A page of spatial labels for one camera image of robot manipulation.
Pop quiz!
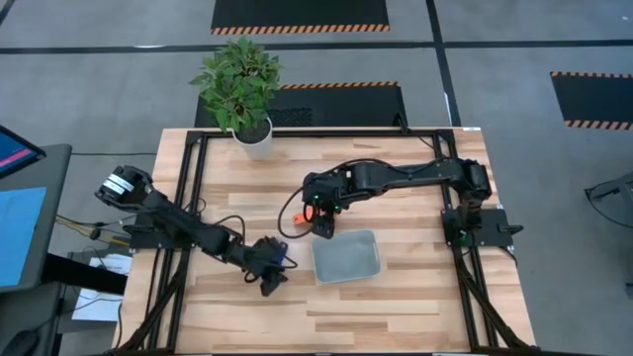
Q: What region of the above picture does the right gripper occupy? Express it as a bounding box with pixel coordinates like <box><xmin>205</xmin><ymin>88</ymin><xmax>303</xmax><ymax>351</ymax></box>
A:
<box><xmin>302</xmin><ymin>167</ymin><xmax>350</xmax><ymax>240</ymax></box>

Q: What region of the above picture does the blue sheet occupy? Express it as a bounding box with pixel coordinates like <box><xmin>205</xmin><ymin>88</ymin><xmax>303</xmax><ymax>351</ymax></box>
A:
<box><xmin>0</xmin><ymin>186</ymin><xmax>48</xmax><ymax>288</ymax></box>

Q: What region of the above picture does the white plant pot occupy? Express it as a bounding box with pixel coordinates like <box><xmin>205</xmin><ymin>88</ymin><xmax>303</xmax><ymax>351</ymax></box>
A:
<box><xmin>230</xmin><ymin>116</ymin><xmax>274</xmax><ymax>160</ymax></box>

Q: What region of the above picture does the black hazard-striped floor mat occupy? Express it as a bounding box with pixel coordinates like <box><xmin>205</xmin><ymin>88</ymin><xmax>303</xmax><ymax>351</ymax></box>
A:
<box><xmin>211</xmin><ymin>0</ymin><xmax>391</xmax><ymax>36</ymax></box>
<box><xmin>549</xmin><ymin>71</ymin><xmax>633</xmax><ymax>133</ymax></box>
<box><xmin>194</xmin><ymin>81</ymin><xmax>409</xmax><ymax>129</ymax></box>

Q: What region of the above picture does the black computer mouse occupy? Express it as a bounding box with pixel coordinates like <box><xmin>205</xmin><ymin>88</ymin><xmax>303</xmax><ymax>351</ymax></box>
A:
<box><xmin>2</xmin><ymin>329</ymin><xmax>41</xmax><ymax>356</ymax></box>

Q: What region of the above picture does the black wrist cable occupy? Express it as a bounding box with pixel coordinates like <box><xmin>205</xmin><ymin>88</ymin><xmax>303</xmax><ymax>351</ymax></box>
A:
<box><xmin>276</xmin><ymin>185</ymin><xmax>317</xmax><ymax>240</ymax></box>
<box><xmin>210</xmin><ymin>214</ymin><xmax>247</xmax><ymax>243</ymax></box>

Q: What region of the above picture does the navy measuring cup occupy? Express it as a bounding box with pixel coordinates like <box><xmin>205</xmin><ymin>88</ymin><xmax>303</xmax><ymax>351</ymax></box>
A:
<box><xmin>273</xmin><ymin>240</ymin><xmax>290</xmax><ymax>268</ymax></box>

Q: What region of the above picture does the grey plastic basket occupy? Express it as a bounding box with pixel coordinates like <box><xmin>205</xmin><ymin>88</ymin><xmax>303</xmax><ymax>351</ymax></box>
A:
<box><xmin>310</xmin><ymin>228</ymin><xmax>383</xmax><ymax>286</ymax></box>

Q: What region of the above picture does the grey desk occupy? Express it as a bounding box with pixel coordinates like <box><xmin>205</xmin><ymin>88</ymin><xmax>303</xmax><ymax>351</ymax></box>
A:
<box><xmin>0</xmin><ymin>142</ymin><xmax>73</xmax><ymax>293</ymax></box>

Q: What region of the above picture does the black tripod base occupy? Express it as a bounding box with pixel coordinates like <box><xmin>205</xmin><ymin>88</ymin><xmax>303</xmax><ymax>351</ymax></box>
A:
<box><xmin>585</xmin><ymin>171</ymin><xmax>633</xmax><ymax>219</ymax></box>

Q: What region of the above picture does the black aluminium table frame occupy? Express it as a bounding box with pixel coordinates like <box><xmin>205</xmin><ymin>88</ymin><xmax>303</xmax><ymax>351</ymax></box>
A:
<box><xmin>116</xmin><ymin>128</ymin><xmax>538</xmax><ymax>356</ymax></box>

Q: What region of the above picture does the coloured cable bundle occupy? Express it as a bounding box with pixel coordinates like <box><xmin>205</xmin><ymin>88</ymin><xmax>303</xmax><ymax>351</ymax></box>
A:
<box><xmin>54</xmin><ymin>214</ymin><xmax>133</xmax><ymax>247</ymax></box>

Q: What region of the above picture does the white paper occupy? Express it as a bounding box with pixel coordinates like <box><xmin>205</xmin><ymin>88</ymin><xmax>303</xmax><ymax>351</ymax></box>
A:
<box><xmin>71</xmin><ymin>252</ymin><xmax>134</xmax><ymax>322</ymax></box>

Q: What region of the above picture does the black desk leg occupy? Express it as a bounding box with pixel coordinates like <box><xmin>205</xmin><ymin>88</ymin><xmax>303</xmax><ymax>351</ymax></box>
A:
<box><xmin>42</xmin><ymin>251</ymin><xmax>129</xmax><ymax>297</ymax></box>

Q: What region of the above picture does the black power cable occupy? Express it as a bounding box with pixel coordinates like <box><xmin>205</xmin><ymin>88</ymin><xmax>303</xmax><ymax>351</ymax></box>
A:
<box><xmin>394</xmin><ymin>114</ymin><xmax>441</xmax><ymax>159</ymax></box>

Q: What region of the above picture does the green leafy plant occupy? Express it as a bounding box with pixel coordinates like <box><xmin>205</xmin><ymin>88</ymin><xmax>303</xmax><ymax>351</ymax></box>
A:
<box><xmin>189</xmin><ymin>37</ymin><xmax>284</xmax><ymax>134</ymax></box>

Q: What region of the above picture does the computer monitor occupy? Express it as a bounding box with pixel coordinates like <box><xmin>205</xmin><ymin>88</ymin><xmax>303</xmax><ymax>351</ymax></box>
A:
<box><xmin>0</xmin><ymin>123</ymin><xmax>47</xmax><ymax>180</ymax></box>

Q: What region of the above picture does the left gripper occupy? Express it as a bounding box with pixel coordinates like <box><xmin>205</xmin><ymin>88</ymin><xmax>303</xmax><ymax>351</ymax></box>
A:
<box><xmin>241</xmin><ymin>235</ymin><xmax>290</xmax><ymax>298</ymax></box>

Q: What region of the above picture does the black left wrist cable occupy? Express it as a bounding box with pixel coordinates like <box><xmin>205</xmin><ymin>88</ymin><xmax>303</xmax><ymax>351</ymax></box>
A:
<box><xmin>210</xmin><ymin>214</ymin><xmax>247</xmax><ymax>243</ymax></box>

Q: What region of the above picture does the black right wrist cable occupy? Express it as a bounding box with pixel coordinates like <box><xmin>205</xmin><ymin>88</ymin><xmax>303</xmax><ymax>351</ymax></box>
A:
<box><xmin>276</xmin><ymin>185</ymin><xmax>317</xmax><ymax>240</ymax></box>

